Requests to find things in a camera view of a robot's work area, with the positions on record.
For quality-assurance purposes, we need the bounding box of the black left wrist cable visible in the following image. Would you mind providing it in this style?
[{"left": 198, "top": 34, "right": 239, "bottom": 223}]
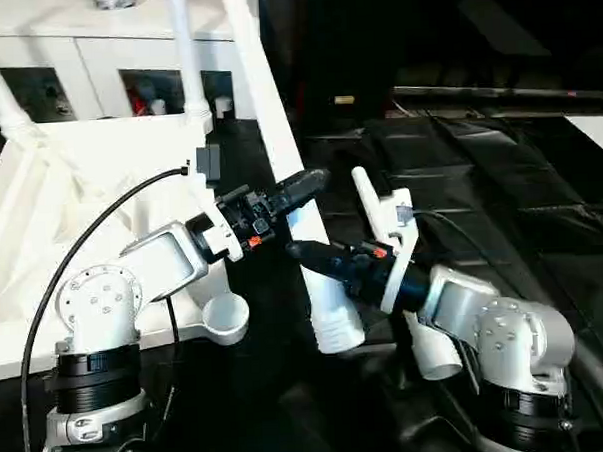
[{"left": 10, "top": 159, "right": 203, "bottom": 452}]

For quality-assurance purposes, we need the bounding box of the white flat board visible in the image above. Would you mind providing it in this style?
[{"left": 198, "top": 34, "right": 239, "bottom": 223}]
[{"left": 563, "top": 113, "right": 603, "bottom": 166}]

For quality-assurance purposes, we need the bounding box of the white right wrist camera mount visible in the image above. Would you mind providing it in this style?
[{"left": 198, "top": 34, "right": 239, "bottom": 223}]
[{"left": 373, "top": 185, "right": 420, "bottom": 315}]

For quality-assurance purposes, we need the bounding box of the black fabric backdrop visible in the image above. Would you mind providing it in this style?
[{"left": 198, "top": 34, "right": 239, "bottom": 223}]
[{"left": 260, "top": 0, "right": 603, "bottom": 119}]

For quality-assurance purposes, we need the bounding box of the grey metal rail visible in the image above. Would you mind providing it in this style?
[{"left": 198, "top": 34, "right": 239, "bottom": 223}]
[{"left": 392, "top": 76, "right": 603, "bottom": 111}]

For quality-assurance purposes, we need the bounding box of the black mat cloth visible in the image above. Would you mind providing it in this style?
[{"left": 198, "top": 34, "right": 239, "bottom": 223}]
[{"left": 0, "top": 92, "right": 603, "bottom": 452}]

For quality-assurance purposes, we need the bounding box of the white plastic table leg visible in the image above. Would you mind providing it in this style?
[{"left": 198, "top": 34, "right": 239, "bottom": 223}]
[
  {"left": 165, "top": 0, "right": 214, "bottom": 129},
  {"left": 222, "top": 0, "right": 368, "bottom": 360},
  {"left": 0, "top": 34, "right": 35, "bottom": 144},
  {"left": 350, "top": 161, "right": 465, "bottom": 386}
]

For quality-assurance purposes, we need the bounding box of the white plastic table top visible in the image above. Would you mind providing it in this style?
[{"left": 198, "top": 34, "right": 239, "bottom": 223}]
[{"left": 0, "top": 106, "right": 255, "bottom": 384}]

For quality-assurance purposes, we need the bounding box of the white glass door cabinet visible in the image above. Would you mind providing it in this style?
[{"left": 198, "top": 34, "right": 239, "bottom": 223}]
[{"left": 0, "top": 0, "right": 269, "bottom": 131}]

